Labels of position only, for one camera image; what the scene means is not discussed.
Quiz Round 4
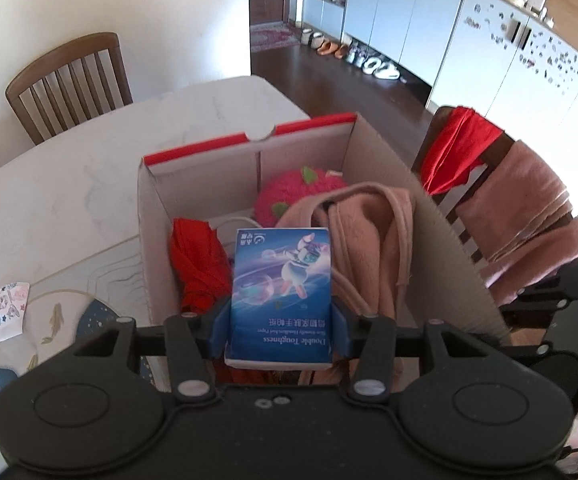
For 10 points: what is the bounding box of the pink strawberry plush toy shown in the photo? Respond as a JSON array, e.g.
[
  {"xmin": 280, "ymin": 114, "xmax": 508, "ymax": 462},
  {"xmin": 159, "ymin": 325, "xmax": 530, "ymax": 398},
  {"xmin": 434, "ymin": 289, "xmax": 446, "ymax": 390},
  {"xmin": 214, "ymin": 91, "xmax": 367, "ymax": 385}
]
[{"xmin": 255, "ymin": 166, "xmax": 347, "ymax": 226}]

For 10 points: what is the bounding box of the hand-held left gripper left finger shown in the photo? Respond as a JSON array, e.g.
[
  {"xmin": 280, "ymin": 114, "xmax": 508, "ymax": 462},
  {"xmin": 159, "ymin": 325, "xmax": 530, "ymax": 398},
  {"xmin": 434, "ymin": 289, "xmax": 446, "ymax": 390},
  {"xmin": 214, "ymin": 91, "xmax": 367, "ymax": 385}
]
[{"xmin": 71, "ymin": 300, "xmax": 234, "ymax": 404}]

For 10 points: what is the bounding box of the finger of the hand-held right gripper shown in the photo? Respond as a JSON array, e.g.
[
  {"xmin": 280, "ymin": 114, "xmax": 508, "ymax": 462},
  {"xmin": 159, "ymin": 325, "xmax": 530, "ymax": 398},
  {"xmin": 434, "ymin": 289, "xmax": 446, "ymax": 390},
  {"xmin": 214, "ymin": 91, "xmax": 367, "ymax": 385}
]
[
  {"xmin": 506, "ymin": 320, "xmax": 578, "ymax": 376},
  {"xmin": 499, "ymin": 260, "xmax": 578, "ymax": 322}
]

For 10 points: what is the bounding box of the blue tissue pack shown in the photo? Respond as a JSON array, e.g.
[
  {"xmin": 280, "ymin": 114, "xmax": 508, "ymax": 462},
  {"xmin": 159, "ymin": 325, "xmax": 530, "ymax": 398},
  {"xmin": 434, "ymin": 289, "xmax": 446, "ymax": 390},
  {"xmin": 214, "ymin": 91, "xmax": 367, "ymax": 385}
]
[{"xmin": 224, "ymin": 227, "xmax": 334, "ymax": 371}]

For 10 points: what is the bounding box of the pink towel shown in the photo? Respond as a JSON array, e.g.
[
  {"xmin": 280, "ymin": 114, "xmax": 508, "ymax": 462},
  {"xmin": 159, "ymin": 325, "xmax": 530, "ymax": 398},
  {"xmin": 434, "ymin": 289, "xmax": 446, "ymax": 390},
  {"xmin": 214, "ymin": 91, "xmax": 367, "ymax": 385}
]
[{"xmin": 456, "ymin": 140, "xmax": 578, "ymax": 306}]

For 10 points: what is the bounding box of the large red garment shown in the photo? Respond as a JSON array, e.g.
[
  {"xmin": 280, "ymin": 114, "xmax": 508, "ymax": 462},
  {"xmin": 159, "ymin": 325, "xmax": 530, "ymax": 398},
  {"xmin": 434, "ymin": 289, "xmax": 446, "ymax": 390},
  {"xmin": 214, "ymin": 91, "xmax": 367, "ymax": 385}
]
[{"xmin": 420, "ymin": 106, "xmax": 504, "ymax": 196}]

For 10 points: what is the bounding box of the white wall cabinet unit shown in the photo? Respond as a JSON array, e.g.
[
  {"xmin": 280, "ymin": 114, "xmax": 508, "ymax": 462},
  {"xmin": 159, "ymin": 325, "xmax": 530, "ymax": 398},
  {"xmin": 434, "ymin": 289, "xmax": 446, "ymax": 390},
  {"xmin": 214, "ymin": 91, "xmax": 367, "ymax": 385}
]
[{"xmin": 299, "ymin": 0, "xmax": 470, "ymax": 106}]

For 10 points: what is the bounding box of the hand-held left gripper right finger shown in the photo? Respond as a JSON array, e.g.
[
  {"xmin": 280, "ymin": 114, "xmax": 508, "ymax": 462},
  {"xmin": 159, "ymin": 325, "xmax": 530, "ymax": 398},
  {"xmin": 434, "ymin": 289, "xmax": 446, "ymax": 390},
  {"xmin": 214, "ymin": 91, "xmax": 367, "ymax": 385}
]
[{"xmin": 331, "ymin": 299, "xmax": 504, "ymax": 403}]

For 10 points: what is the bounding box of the row of shoes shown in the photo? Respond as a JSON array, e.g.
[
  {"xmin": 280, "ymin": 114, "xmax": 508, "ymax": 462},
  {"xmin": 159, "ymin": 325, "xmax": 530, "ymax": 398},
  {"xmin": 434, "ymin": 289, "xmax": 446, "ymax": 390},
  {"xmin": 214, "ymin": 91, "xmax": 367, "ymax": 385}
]
[{"xmin": 301, "ymin": 27, "xmax": 402, "ymax": 81}]

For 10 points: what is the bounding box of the red and white cardboard box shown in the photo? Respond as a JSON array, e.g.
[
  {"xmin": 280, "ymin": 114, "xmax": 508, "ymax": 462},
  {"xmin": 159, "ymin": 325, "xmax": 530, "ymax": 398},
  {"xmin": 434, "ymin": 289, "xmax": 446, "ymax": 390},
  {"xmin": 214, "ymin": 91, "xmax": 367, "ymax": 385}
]
[{"xmin": 136, "ymin": 112, "xmax": 510, "ymax": 393}]

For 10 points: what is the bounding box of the small red cloth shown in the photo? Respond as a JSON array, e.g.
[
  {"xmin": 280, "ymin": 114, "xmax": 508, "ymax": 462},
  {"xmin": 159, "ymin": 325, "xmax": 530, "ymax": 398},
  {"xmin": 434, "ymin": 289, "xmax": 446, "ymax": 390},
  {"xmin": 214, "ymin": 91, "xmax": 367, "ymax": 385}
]
[{"xmin": 170, "ymin": 217, "xmax": 234, "ymax": 316}]

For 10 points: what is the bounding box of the printed table mat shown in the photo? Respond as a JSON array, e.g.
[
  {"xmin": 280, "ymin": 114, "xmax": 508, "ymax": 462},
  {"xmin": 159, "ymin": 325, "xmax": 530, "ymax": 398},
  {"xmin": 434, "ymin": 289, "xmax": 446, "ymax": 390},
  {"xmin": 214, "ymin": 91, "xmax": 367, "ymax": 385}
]
[{"xmin": 0, "ymin": 237, "xmax": 170, "ymax": 461}]

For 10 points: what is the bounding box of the white refrigerator with magnets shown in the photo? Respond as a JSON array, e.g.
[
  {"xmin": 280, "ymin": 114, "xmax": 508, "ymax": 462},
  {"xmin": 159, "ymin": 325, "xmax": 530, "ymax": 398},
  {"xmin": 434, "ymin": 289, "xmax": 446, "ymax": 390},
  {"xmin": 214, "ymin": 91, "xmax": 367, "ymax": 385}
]
[{"xmin": 429, "ymin": 0, "xmax": 578, "ymax": 131}]

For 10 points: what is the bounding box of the white printed face mask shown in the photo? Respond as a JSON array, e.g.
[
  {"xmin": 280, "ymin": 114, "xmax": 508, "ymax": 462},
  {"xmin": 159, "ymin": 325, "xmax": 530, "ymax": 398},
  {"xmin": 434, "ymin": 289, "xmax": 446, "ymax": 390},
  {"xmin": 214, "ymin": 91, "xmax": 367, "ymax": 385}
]
[{"xmin": 0, "ymin": 281, "xmax": 30, "ymax": 347}]

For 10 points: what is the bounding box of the patterned rug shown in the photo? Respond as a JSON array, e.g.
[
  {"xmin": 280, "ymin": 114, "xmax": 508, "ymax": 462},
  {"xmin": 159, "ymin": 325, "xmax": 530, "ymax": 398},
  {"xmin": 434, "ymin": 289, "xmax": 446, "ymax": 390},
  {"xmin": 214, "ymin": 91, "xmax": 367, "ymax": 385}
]
[{"xmin": 250, "ymin": 22, "xmax": 302, "ymax": 53}]

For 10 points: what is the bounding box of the pink fleece garment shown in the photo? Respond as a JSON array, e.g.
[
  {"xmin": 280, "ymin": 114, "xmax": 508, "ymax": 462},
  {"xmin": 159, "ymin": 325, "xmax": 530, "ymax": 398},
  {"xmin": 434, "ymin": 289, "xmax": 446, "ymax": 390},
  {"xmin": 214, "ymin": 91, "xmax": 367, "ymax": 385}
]
[{"xmin": 274, "ymin": 182, "xmax": 417, "ymax": 386}]

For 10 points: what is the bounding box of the brown wooden chair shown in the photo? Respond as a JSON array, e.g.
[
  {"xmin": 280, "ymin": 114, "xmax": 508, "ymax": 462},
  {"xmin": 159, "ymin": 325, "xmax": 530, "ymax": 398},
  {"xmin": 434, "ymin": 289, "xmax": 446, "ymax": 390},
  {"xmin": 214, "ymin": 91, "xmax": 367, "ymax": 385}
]
[
  {"xmin": 411, "ymin": 106, "xmax": 578, "ymax": 311},
  {"xmin": 5, "ymin": 32, "xmax": 134, "ymax": 146}
]

